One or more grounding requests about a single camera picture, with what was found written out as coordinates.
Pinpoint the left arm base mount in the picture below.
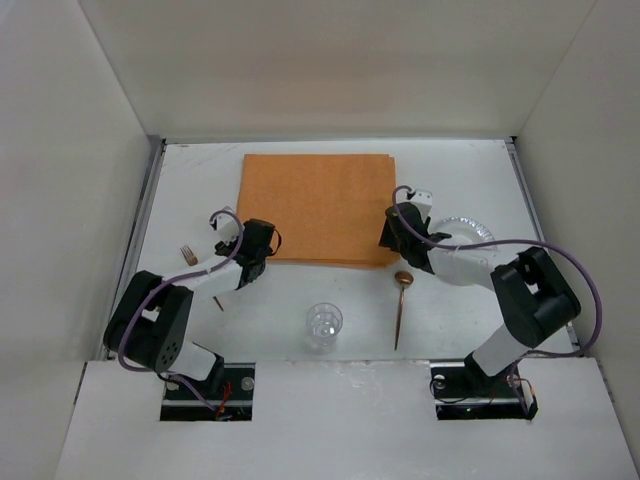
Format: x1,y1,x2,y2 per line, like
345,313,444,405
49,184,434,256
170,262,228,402
158,360,256,422

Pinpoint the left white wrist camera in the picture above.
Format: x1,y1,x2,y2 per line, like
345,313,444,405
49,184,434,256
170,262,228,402
209,206,242,244

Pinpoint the copper fork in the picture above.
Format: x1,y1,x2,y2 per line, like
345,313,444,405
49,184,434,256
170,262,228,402
180,245,199,266

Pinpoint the copper spoon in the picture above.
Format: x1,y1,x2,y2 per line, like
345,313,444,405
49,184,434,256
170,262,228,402
394,270,414,350

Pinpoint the clear drinking glass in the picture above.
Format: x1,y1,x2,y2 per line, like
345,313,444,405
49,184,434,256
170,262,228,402
306,302,344,354

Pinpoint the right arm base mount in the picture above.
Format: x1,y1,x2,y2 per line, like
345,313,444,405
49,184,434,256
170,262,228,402
429,360,539,421

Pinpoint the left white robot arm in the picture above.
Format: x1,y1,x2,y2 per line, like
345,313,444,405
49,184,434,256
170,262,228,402
103,219,282,394

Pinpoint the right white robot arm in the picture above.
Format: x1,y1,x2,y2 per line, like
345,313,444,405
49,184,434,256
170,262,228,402
379,201,581,394

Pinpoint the white round plate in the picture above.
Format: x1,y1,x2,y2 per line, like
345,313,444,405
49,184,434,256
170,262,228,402
429,217,499,261

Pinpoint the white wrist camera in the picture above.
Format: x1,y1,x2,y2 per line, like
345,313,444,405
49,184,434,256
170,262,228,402
406,189,433,219
209,206,242,244

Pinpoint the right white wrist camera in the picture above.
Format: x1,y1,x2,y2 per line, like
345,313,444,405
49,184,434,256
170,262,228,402
406,189,433,219

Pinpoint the orange cloth placemat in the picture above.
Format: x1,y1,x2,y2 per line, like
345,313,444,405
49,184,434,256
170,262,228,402
237,153,399,268

